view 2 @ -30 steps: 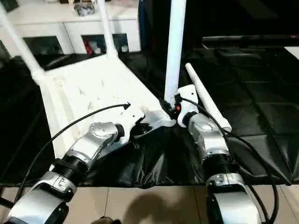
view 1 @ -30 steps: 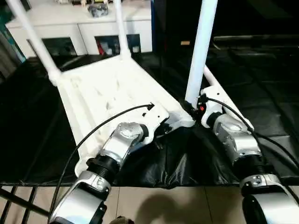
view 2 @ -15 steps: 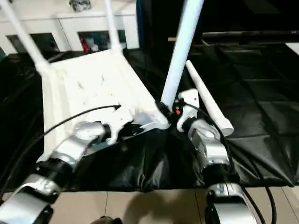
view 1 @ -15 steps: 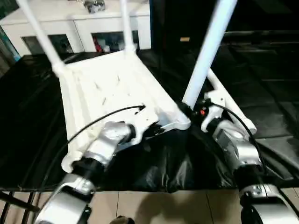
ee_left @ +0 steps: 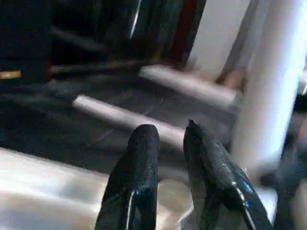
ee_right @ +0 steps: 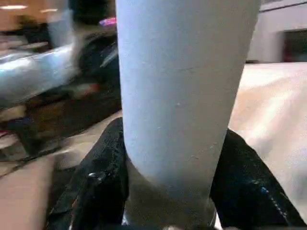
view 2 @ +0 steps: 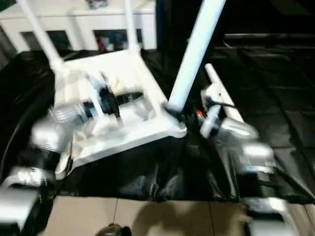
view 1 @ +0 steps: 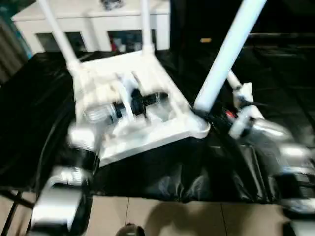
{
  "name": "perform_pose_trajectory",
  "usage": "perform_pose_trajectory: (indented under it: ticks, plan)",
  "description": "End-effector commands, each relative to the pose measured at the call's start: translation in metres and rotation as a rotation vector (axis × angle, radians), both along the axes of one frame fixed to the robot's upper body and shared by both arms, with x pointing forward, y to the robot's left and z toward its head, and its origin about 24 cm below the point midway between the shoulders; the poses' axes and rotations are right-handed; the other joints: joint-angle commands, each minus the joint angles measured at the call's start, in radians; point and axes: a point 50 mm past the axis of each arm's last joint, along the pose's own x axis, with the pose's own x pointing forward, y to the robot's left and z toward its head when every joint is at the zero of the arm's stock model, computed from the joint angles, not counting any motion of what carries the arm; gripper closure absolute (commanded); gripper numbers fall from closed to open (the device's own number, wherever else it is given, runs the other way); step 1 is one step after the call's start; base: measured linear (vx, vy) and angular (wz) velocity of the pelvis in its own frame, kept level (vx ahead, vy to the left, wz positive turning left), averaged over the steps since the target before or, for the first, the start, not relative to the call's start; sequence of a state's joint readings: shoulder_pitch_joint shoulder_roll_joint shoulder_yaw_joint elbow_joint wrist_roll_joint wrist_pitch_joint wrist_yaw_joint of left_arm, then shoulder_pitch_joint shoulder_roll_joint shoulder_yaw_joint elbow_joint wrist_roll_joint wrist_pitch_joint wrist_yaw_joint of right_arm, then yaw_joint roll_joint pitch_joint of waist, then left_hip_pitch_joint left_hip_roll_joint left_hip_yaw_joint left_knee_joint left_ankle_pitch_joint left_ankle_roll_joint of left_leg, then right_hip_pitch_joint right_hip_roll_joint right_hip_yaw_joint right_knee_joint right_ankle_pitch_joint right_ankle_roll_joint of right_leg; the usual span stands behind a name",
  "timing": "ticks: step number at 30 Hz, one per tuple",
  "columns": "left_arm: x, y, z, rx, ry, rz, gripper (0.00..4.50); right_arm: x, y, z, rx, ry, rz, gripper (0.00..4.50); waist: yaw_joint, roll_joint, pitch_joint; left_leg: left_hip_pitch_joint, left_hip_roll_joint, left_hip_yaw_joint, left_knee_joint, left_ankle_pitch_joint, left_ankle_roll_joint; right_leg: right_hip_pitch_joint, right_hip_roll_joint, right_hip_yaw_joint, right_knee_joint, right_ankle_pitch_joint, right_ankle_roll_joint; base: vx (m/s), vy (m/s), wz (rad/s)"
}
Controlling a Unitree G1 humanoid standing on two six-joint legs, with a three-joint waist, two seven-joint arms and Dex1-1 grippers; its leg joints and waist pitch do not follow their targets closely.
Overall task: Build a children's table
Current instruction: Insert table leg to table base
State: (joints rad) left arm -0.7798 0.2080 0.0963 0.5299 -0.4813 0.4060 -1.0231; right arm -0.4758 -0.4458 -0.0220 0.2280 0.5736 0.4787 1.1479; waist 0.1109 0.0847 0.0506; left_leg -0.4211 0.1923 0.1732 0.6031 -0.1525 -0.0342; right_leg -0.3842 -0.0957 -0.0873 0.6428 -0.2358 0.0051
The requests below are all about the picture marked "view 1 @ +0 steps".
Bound white plastic table top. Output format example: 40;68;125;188
71;49;211;167

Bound white plastic table leg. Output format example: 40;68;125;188
37;0;82;74
193;0;268;113
140;0;156;56
225;70;243;91

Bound toy figures behind cabinet glass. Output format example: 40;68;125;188
109;30;157;52

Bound white cabinet with glass doors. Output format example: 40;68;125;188
11;0;171;54

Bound grey plush toy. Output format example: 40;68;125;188
101;0;125;10

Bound black work mat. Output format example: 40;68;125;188
0;49;315;203

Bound black tv cabinet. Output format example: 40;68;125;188
170;0;315;55

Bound silver left leg black foot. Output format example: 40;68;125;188
116;224;146;236

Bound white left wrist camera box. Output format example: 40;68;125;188
116;74;143;121

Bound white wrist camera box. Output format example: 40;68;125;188
229;83;256;139
116;74;143;121

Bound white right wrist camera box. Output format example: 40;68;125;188
229;83;256;139

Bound black metal stand frame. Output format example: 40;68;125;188
0;189;35;236

